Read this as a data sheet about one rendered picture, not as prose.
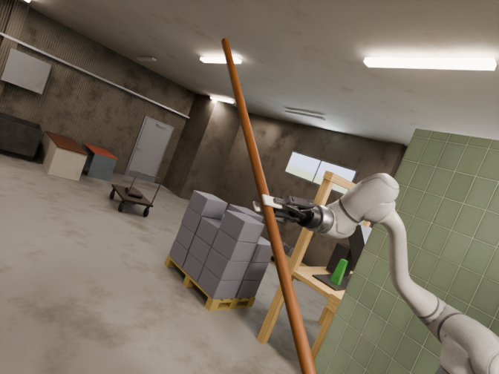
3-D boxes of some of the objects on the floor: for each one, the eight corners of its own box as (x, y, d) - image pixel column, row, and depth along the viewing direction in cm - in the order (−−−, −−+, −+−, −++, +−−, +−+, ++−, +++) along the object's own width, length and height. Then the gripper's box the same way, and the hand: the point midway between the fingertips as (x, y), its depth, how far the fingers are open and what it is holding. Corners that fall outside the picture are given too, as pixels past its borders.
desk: (99, 170, 1007) (106, 149, 1002) (111, 182, 911) (119, 159, 906) (76, 164, 962) (83, 142, 956) (86, 176, 865) (94, 152, 860)
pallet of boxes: (164, 263, 507) (192, 189, 497) (205, 265, 569) (231, 199, 559) (209, 311, 417) (244, 221, 407) (252, 306, 479) (284, 228, 469)
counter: (63, 161, 938) (71, 138, 933) (79, 181, 783) (88, 154, 777) (37, 154, 892) (45, 130, 886) (47, 174, 737) (57, 145, 731)
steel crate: (30, 152, 881) (40, 124, 874) (35, 163, 791) (46, 132, 785) (-16, 141, 813) (-5, 110, 806) (-16, 151, 723) (-5, 116, 717)
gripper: (336, 215, 94) (282, 199, 79) (296, 237, 103) (242, 227, 88) (327, 194, 98) (275, 175, 83) (290, 217, 107) (237, 204, 92)
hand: (266, 205), depth 88 cm, fingers closed on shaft, 3 cm apart
